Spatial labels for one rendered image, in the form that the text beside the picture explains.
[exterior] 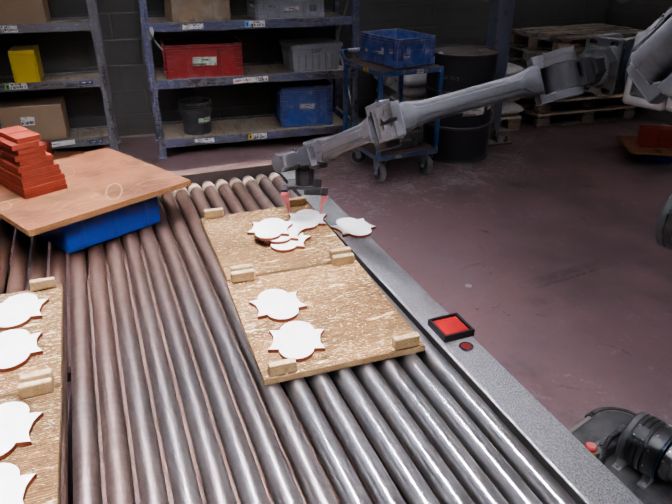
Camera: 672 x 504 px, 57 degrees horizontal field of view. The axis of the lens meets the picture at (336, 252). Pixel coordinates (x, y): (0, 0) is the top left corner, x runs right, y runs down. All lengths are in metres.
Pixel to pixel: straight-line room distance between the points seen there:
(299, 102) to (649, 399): 4.01
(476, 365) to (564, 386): 1.55
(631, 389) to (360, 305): 1.73
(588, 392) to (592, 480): 1.73
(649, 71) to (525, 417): 0.63
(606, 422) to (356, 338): 1.22
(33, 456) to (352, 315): 0.69
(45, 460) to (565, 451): 0.88
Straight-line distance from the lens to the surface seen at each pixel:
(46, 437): 1.21
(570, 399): 2.80
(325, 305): 1.45
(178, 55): 5.52
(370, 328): 1.37
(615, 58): 1.52
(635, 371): 3.07
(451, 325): 1.41
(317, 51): 5.75
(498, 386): 1.28
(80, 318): 1.55
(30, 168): 1.95
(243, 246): 1.74
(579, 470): 1.16
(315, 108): 5.85
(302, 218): 1.87
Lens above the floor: 1.70
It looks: 27 degrees down
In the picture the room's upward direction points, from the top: straight up
